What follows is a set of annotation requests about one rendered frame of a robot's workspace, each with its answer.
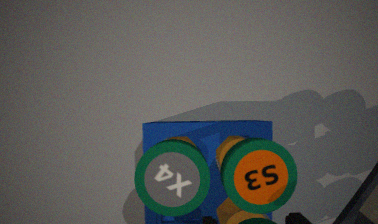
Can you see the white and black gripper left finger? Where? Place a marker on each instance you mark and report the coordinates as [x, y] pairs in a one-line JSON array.
[[208, 220]]

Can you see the blue tube rack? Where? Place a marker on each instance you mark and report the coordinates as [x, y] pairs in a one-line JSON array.
[[207, 136]]

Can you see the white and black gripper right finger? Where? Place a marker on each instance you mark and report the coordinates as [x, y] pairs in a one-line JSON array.
[[296, 218]]

